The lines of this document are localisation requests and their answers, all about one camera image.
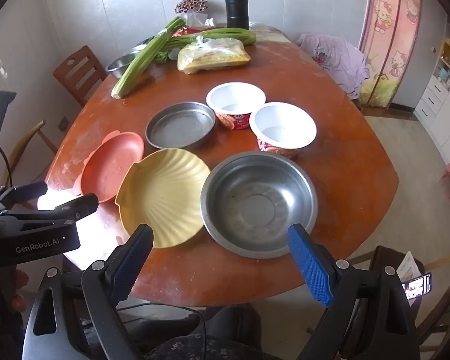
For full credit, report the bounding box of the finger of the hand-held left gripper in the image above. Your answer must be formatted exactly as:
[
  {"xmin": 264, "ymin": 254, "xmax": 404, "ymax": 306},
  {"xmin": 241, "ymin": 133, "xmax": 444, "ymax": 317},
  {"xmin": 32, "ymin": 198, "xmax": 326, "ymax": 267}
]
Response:
[
  {"xmin": 0, "ymin": 193, "xmax": 99, "ymax": 234},
  {"xmin": 0, "ymin": 181, "xmax": 49, "ymax": 209}
]

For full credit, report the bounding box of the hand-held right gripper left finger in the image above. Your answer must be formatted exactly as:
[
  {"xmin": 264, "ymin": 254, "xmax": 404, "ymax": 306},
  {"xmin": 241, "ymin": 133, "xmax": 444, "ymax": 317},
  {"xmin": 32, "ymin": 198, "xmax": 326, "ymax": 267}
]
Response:
[{"xmin": 22, "ymin": 224, "xmax": 154, "ymax": 360}]

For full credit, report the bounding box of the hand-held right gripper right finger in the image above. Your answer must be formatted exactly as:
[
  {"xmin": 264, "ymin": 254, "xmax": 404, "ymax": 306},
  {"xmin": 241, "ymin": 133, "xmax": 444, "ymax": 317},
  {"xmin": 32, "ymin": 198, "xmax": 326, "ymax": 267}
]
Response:
[{"xmin": 287, "ymin": 224, "xmax": 422, "ymax": 360}]

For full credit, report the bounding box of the yellow shell-shaped plate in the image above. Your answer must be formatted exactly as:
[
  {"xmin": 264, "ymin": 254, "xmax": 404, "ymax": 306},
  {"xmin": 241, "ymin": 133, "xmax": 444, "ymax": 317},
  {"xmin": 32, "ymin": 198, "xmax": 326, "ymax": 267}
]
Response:
[{"xmin": 115, "ymin": 148, "xmax": 211, "ymax": 249}]

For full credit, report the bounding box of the large stainless steel bowl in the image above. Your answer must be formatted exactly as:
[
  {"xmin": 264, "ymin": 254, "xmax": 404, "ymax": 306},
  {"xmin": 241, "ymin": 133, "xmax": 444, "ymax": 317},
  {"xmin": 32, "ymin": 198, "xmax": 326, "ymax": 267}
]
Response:
[{"xmin": 200, "ymin": 151, "xmax": 319, "ymax": 259}]

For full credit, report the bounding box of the stainless steel plate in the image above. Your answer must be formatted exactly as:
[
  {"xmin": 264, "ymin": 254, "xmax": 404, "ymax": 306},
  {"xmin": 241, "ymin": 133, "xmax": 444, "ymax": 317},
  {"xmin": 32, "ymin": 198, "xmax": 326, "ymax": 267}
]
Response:
[{"xmin": 145, "ymin": 102, "xmax": 217, "ymax": 149}]

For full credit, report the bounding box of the white and red paper bowl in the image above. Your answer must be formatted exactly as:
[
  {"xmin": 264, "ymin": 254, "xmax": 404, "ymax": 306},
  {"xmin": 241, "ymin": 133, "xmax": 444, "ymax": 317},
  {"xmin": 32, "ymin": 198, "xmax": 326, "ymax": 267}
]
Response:
[
  {"xmin": 249, "ymin": 102, "xmax": 318, "ymax": 160},
  {"xmin": 206, "ymin": 82, "xmax": 266, "ymax": 131}
]

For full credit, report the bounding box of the curved-back wooden chair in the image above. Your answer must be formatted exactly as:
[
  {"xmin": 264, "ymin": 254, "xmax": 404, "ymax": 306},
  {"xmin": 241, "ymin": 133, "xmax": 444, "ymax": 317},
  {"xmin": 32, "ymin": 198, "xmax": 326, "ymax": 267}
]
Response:
[{"xmin": 0, "ymin": 120, "xmax": 57, "ymax": 192}]

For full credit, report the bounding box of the white paper leaflet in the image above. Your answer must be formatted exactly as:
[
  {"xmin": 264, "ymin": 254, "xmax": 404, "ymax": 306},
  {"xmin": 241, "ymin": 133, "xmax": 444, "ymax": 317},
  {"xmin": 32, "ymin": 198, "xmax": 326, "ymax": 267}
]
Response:
[{"xmin": 395, "ymin": 250, "xmax": 424, "ymax": 282}]

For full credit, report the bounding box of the smartphone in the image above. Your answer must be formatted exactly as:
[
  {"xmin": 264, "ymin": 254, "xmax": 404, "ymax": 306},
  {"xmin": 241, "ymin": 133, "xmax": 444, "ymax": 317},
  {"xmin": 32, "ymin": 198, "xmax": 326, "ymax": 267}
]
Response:
[{"xmin": 402, "ymin": 273, "xmax": 433, "ymax": 301}]

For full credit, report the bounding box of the person's dark patterned clothing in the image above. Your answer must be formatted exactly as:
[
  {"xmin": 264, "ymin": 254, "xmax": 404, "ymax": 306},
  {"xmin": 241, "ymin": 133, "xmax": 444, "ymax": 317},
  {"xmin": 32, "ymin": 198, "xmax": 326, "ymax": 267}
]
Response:
[{"xmin": 127, "ymin": 304, "xmax": 323, "ymax": 360}]

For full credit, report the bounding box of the slatted wooden chair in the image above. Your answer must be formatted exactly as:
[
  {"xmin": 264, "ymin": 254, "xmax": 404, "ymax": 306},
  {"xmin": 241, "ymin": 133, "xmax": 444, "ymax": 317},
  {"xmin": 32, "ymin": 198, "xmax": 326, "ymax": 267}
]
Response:
[{"xmin": 53, "ymin": 46, "xmax": 107, "ymax": 107}]

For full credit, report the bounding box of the stainless steel basin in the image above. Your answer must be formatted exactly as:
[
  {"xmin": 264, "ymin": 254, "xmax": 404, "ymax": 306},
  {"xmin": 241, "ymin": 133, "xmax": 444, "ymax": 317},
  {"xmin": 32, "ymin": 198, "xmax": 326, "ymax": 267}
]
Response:
[{"xmin": 106, "ymin": 53, "xmax": 141, "ymax": 80}]

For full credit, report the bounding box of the long green celery bunch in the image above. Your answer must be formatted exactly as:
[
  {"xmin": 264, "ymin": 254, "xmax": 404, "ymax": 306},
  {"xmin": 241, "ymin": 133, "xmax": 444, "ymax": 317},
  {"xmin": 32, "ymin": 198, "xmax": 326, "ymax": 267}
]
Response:
[{"xmin": 111, "ymin": 16, "xmax": 188, "ymax": 100}]

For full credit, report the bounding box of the yellow plastic food bag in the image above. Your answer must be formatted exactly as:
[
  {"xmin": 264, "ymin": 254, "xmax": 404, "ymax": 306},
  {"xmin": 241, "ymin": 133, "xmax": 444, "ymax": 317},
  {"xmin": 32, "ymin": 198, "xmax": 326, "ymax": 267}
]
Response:
[{"xmin": 177, "ymin": 37, "xmax": 251, "ymax": 75}]

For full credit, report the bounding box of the white drawer cabinet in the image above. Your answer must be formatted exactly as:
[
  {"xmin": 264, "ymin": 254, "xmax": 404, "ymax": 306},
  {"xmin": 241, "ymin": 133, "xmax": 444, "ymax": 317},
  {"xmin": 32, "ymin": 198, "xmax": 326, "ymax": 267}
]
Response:
[{"xmin": 412, "ymin": 22, "xmax": 450, "ymax": 166}]

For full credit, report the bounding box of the purple cloth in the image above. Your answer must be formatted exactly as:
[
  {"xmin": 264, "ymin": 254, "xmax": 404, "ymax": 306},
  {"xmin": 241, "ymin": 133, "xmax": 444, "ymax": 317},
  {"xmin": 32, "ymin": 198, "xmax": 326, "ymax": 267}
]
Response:
[{"xmin": 297, "ymin": 33, "xmax": 371, "ymax": 100}]

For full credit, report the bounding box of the tied green celery bunch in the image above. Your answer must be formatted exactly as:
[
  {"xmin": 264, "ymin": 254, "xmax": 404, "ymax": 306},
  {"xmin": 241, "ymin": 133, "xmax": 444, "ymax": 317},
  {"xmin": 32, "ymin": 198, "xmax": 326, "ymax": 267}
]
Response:
[{"xmin": 161, "ymin": 27, "xmax": 257, "ymax": 51}]

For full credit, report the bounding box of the tissue box with straws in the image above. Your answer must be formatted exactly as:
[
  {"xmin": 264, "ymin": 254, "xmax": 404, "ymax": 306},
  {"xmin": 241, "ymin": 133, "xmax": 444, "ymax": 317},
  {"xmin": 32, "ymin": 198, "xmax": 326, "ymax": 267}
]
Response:
[{"xmin": 175, "ymin": 0, "xmax": 207, "ymax": 15}]

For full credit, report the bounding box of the pink cartoon print wardrobe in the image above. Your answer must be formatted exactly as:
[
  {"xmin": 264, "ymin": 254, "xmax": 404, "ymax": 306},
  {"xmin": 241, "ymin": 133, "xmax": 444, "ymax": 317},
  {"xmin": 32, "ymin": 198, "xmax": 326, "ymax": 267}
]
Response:
[{"xmin": 358, "ymin": 0, "xmax": 422, "ymax": 107}]

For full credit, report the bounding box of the black thermos flask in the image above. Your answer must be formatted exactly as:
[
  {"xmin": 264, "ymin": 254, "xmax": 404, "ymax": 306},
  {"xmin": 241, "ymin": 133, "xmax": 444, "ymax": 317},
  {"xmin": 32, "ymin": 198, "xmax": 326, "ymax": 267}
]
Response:
[{"xmin": 225, "ymin": 0, "xmax": 250, "ymax": 31}]

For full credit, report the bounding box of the black cable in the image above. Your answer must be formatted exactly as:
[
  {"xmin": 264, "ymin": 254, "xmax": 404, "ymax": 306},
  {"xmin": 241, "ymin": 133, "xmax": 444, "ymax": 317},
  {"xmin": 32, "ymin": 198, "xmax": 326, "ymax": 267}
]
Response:
[{"xmin": 0, "ymin": 144, "xmax": 16, "ymax": 188}]

